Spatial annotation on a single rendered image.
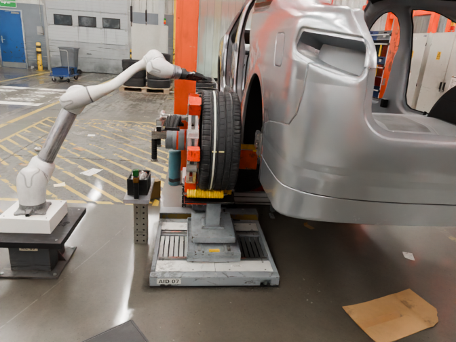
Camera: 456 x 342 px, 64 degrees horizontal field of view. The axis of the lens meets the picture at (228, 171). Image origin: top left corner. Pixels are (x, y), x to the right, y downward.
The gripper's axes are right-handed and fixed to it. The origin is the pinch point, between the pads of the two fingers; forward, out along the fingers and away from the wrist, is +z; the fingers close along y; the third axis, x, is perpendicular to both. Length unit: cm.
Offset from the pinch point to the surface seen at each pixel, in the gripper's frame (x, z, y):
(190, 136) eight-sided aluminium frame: -45, -21, 21
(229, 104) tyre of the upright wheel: -24.3, 0.0, 29.5
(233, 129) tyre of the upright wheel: -41, 0, 35
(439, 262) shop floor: -128, 175, 58
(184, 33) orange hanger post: 35.0, -11.4, -13.6
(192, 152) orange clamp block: -56, -22, 26
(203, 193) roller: -78, 0, -2
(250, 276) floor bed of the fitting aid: -131, 25, 19
